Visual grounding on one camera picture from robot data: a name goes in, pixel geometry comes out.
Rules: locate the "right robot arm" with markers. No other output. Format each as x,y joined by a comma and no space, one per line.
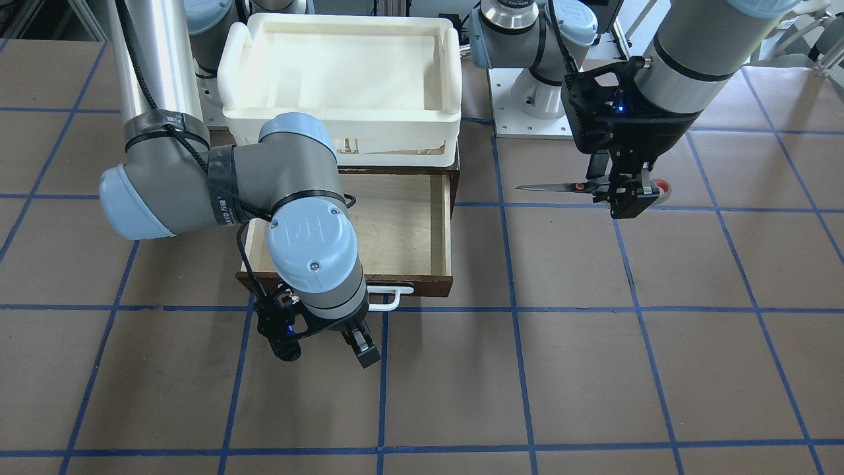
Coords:
174,182

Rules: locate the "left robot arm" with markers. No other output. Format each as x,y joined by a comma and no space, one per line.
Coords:
696,49

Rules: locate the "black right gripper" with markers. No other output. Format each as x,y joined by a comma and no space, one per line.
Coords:
331,325

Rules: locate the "orange handled scissors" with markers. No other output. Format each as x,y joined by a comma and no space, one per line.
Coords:
658,189

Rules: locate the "wooden drawer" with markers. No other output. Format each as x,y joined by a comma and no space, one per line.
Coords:
403,226

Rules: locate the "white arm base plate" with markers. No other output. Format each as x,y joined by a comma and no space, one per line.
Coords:
527,115

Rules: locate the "dark wooden cabinet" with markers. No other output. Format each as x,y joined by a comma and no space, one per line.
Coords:
221,137

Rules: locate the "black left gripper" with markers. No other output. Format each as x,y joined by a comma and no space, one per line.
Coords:
663,134

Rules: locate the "white plastic tray box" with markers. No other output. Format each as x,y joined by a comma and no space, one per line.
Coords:
387,89

